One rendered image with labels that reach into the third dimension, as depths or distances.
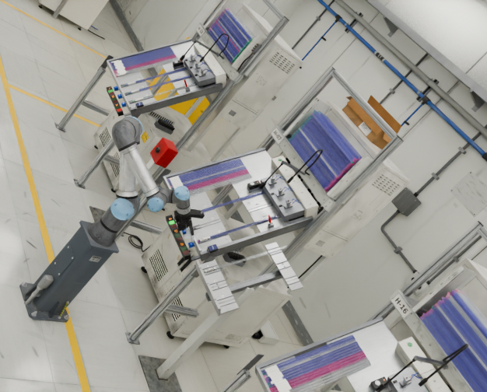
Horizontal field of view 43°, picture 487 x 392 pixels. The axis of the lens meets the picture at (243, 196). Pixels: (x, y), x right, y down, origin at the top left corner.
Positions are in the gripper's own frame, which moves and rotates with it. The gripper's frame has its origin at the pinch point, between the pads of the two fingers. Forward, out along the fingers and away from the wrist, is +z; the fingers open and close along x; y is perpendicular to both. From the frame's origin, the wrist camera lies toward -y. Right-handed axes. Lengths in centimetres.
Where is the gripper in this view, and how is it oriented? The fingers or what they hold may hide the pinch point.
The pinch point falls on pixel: (190, 233)
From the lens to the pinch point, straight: 345.4
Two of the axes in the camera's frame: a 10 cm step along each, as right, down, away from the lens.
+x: 3.9, 6.5, -6.5
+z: 0.0, 7.0, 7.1
